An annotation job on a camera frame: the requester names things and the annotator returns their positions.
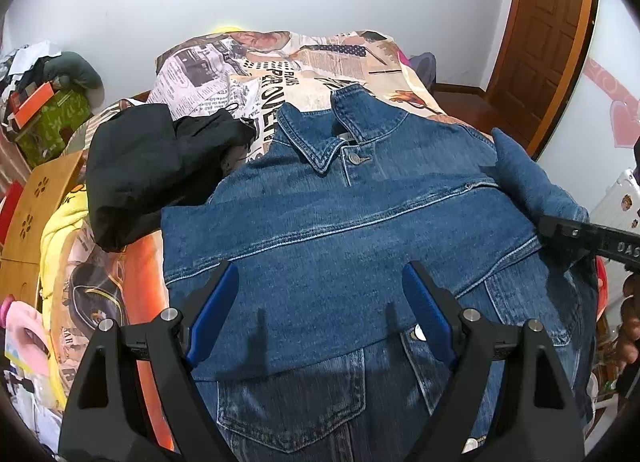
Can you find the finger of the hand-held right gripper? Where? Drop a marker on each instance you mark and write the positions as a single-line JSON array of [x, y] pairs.
[[570, 237]]

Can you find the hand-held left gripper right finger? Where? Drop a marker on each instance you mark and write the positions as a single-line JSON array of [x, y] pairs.
[[427, 312]]

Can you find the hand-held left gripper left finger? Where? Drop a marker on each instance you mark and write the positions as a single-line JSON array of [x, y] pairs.
[[215, 312]]

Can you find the blue denim jacket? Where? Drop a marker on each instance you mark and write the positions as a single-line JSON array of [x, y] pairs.
[[325, 242]]

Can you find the person's right hand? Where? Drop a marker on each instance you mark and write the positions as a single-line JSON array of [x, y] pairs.
[[631, 312]]

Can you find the white case with stickers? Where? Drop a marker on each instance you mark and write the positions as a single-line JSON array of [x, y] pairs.
[[620, 202]]

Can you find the black cloth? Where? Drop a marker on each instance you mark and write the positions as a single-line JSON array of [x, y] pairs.
[[140, 167]]

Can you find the yellow garment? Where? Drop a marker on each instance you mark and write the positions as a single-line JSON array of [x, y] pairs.
[[60, 242]]

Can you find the pink cloth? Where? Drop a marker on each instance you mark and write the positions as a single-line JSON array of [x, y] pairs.
[[25, 337]]

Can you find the brown wooden door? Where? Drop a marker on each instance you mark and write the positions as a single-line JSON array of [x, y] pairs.
[[545, 42]]

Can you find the pile of papers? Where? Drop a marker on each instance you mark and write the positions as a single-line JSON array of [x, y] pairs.
[[35, 417]]

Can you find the wooden lap table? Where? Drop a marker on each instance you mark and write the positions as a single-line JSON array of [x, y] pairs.
[[35, 207]]

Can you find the purple cloth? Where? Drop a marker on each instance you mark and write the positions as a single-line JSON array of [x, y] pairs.
[[424, 69]]

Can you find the red box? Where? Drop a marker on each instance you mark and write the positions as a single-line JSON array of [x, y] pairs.
[[10, 212]]

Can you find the newspaper print blanket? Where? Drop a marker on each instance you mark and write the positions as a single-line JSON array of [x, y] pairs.
[[210, 77]]

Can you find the striped red curtain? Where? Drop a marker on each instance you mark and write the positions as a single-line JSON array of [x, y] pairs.
[[10, 162]]

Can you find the orange box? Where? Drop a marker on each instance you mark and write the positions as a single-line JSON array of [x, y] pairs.
[[32, 104]]

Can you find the yellow pillow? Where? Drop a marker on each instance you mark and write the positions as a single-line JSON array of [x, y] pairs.
[[225, 30]]

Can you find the grey plush cushion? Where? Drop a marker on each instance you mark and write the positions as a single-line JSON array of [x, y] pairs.
[[75, 67]]

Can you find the white crumpled cloth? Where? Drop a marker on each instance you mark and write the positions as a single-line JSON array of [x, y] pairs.
[[25, 59]]

